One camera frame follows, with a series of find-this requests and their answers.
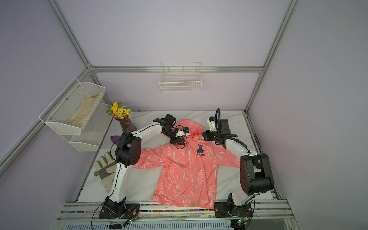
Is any pink hooded jacket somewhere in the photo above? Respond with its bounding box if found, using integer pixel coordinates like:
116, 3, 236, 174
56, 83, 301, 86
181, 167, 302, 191
134, 119, 240, 209

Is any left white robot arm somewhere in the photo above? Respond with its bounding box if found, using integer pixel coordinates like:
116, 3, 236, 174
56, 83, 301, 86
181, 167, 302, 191
102, 114, 190, 219

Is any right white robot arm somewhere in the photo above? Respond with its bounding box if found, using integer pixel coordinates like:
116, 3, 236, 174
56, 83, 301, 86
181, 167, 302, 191
202, 117, 274, 217

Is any dark glass vase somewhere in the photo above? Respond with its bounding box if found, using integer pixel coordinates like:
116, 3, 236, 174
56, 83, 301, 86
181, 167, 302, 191
118, 117, 138, 133

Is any yellow flower bouquet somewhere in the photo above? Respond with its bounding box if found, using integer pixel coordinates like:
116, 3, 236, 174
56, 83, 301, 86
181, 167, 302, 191
105, 102, 132, 120

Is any purple garden trowel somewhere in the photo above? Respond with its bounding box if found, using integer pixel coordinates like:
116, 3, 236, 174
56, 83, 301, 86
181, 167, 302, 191
110, 135, 121, 145

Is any beige work glove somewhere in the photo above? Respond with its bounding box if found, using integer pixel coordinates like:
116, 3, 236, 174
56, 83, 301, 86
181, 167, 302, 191
93, 151, 117, 193

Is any lower white mesh shelf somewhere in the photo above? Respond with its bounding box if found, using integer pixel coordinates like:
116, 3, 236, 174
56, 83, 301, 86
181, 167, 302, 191
69, 103, 112, 152

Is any white mesh shelf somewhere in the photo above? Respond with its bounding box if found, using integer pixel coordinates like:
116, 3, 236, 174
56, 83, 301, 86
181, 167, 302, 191
39, 78, 106, 136
69, 103, 112, 152

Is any beige cloth in shelf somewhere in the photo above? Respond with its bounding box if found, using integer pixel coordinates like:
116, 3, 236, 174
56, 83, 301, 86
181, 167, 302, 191
68, 93, 102, 128

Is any upper white mesh shelf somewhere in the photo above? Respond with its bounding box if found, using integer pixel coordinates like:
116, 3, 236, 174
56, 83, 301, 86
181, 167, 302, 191
39, 78, 106, 136

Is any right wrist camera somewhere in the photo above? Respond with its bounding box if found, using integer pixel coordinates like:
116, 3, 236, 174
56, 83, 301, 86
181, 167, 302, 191
207, 116, 217, 132

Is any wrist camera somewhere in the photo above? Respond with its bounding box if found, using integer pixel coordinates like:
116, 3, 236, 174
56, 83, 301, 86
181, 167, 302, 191
207, 116, 217, 132
175, 126, 190, 137

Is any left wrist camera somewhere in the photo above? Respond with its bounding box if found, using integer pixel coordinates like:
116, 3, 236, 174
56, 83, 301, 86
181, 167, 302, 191
175, 126, 190, 137

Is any white wire wall basket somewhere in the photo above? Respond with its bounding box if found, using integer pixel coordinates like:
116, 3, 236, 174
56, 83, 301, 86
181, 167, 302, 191
159, 62, 202, 93

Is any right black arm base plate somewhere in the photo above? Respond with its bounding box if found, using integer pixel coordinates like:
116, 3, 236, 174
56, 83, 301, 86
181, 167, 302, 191
214, 202, 254, 218

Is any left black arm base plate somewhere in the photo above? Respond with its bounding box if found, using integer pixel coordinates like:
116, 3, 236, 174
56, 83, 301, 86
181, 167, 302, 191
99, 203, 140, 219

